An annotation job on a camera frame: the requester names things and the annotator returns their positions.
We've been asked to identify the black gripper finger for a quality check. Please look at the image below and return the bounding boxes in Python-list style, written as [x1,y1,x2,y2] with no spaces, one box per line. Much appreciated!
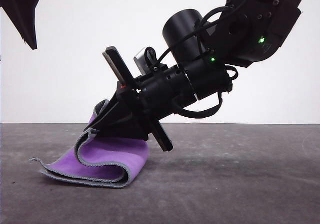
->
[0,0,42,50]
[91,99,151,141]
[94,81,136,125]

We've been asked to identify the purple towel with grey hem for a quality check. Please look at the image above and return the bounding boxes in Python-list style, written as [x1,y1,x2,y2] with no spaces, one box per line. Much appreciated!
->
[28,99,150,189]

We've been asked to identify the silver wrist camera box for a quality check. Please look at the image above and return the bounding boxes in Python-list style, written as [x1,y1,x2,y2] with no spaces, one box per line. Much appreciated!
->
[133,48,157,75]

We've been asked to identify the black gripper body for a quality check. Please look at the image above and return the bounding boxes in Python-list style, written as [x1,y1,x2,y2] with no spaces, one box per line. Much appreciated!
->
[102,46,200,153]

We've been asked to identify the grey table cloth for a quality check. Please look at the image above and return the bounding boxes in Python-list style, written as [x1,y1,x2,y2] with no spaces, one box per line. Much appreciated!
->
[0,122,320,224]

